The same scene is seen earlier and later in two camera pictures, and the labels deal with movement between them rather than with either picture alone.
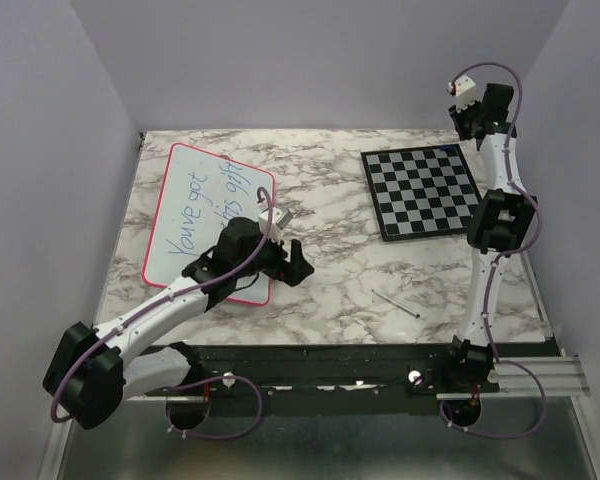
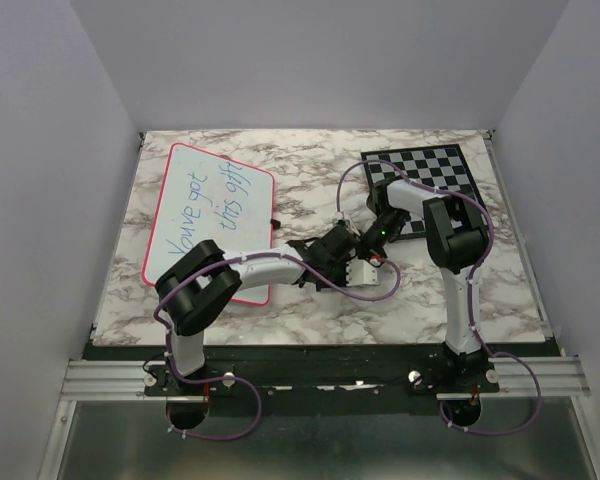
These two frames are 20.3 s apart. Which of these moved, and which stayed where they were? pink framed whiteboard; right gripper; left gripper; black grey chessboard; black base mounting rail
Moved: right gripper; left gripper
Stayed: pink framed whiteboard; black grey chessboard; black base mounting rail
